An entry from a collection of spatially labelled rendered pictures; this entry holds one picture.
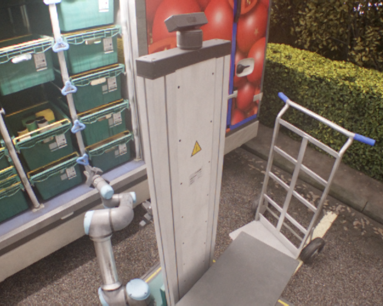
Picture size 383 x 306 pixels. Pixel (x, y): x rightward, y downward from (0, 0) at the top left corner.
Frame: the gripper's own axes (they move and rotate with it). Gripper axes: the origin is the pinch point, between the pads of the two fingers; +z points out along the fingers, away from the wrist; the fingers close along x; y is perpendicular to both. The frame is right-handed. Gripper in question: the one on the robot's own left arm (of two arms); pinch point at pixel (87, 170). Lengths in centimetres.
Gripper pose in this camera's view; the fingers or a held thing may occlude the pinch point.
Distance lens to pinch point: 187.9
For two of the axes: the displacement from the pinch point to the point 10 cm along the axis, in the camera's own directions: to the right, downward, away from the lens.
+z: -6.8, -4.2, 6.1
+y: -5.4, -2.8, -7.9
